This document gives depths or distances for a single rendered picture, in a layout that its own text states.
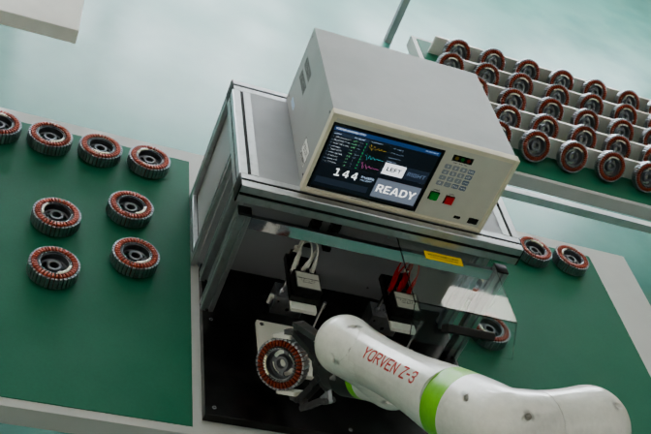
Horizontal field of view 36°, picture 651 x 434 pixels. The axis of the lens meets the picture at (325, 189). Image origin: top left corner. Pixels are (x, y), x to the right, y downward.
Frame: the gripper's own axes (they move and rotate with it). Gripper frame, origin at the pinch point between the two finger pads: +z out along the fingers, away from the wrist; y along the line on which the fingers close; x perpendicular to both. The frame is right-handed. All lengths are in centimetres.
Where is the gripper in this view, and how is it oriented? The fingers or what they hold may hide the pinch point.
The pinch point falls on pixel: (284, 362)
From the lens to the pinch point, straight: 214.1
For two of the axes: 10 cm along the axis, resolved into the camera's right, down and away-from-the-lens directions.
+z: -6.0, 0.5, 8.0
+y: -0.8, -10.0, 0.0
